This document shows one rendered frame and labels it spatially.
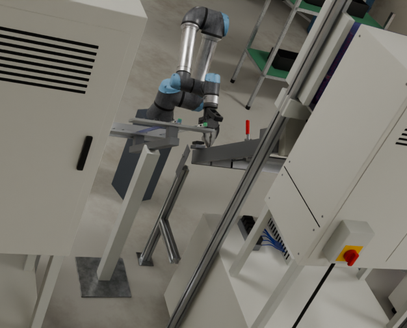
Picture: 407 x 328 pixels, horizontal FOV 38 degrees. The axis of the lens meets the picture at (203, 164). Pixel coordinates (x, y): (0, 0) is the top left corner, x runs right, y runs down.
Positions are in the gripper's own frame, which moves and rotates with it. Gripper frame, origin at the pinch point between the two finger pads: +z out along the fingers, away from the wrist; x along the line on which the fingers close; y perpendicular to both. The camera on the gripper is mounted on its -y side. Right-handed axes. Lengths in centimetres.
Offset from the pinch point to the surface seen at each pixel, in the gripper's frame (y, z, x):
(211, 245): -37, 46, 14
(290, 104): -88, -5, 13
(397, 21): 260, -213, -361
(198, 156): -9.9, 7.3, 10.0
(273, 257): -38, 50, -16
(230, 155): -40.8, 9.0, 10.0
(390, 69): -131, -9, 10
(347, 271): -42, 54, -53
